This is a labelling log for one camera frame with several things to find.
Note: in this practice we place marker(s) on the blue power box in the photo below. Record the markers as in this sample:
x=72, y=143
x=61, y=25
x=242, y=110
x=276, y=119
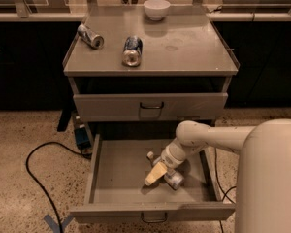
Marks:
x=81, y=137

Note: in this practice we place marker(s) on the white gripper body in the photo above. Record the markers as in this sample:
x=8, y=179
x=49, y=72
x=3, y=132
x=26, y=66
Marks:
x=168, y=157

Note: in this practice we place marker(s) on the closed grey upper drawer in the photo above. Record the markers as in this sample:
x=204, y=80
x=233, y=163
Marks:
x=152, y=107

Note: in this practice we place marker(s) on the open grey middle drawer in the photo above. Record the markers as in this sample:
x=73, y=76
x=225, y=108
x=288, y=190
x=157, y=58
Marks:
x=116, y=191

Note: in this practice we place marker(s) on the white counter rail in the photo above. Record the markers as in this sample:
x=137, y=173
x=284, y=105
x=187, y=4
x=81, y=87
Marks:
x=221, y=17

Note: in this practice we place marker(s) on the clear plastic water bottle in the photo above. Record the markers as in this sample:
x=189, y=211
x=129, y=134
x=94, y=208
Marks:
x=173, y=177

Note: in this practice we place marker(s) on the grey drawer cabinet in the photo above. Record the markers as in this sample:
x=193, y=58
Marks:
x=182, y=53

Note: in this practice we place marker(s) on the white bowl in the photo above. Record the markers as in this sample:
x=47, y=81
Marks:
x=156, y=9

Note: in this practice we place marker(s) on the blue tape cross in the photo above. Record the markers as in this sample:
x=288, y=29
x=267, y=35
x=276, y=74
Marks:
x=53, y=225

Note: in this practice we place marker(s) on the silver can on left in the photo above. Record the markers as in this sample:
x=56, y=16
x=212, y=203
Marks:
x=94, y=40

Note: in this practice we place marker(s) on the blue soda can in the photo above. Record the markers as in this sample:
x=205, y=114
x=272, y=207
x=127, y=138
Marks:
x=132, y=51

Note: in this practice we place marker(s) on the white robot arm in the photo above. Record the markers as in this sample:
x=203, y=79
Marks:
x=264, y=174

